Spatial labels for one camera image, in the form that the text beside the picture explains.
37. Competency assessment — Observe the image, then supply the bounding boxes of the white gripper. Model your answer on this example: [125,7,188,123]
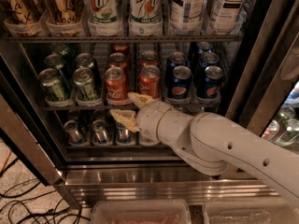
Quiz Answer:
[110,92,193,150]

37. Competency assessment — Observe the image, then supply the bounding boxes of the coke can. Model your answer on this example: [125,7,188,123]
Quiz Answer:
[139,65,161,99]
[105,67,128,102]
[139,50,159,67]
[107,52,128,70]
[111,43,130,56]

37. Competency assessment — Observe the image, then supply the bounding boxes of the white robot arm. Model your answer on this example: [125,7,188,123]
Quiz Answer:
[110,92,299,206]

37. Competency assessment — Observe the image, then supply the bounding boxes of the right silver slim can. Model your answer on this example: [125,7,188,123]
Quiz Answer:
[116,122,133,144]

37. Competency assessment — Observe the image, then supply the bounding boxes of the silver slim can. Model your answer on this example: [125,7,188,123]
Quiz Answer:
[92,119,109,143]
[64,120,84,143]
[116,122,133,144]

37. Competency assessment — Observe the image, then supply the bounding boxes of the middle silver slim can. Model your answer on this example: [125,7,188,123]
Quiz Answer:
[92,119,109,143]

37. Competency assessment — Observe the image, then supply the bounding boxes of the front left pepsi can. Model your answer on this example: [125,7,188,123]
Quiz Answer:
[167,65,192,99]

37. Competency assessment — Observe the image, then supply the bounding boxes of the pepsi can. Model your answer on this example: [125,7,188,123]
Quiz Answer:
[165,51,187,78]
[167,65,192,99]
[188,41,214,60]
[195,51,220,77]
[196,65,223,99]

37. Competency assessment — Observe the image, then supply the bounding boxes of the front right green can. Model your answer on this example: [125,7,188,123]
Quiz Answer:
[73,67,98,101]

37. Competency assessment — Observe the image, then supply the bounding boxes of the green can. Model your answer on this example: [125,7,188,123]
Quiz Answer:
[76,52,100,78]
[50,43,74,61]
[38,68,70,102]
[44,53,68,78]
[73,67,98,101]

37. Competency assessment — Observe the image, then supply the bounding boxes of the left silver slim can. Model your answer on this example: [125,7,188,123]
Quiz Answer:
[64,120,84,143]

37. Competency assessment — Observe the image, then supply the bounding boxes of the front right pepsi can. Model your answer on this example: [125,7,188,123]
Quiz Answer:
[196,65,223,99]

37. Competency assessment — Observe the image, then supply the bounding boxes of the stainless steel fridge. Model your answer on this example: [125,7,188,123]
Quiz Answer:
[0,0,299,209]

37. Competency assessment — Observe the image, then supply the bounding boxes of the front left green can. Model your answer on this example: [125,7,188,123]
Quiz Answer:
[38,68,70,102]

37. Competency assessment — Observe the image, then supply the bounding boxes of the rear pepsi can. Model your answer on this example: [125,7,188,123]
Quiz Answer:
[188,41,214,60]

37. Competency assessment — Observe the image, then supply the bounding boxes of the rear green can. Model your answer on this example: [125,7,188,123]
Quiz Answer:
[50,43,74,61]

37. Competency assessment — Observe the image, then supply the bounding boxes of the open fridge door left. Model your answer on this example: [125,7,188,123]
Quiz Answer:
[0,58,63,186]

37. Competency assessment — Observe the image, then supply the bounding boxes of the right lacroix can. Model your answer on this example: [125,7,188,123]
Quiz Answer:
[44,0,84,25]

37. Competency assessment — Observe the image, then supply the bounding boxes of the lacroix can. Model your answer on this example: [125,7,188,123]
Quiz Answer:
[44,0,84,25]
[0,0,45,25]

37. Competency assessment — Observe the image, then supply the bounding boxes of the glass fridge door right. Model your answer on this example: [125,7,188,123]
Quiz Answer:
[225,0,299,156]

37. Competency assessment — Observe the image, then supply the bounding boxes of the left lacroix can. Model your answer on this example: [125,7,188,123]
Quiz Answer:
[0,0,45,25]

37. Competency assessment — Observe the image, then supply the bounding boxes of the left clear plastic bin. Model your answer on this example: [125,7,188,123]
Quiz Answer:
[91,200,192,224]

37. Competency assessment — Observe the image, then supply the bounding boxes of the clear plastic bin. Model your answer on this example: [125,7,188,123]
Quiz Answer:
[203,198,299,224]
[91,200,192,224]

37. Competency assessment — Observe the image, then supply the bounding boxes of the left tea bottle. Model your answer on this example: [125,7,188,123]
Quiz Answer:
[170,0,204,23]

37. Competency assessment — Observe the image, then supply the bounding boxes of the tea bottle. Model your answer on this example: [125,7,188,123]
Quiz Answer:
[206,0,245,23]
[170,0,204,23]

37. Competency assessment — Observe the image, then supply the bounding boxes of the right tea bottle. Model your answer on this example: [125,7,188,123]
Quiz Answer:
[206,0,245,23]

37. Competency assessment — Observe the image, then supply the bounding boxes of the right clear plastic bin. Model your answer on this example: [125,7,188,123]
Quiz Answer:
[203,198,299,224]

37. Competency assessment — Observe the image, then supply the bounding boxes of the middle wire shelf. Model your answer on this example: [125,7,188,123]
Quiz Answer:
[44,104,219,111]

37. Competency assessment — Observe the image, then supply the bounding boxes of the wire shelf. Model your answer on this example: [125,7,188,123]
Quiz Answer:
[4,35,243,43]
[44,104,219,111]

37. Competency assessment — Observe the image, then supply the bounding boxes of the orange floor cable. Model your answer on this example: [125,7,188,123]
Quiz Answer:
[0,149,13,175]

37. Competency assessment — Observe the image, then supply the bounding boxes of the top wire shelf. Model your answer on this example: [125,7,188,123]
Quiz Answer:
[4,35,243,43]

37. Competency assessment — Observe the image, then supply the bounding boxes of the black floor cables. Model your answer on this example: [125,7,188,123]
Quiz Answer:
[0,157,92,224]

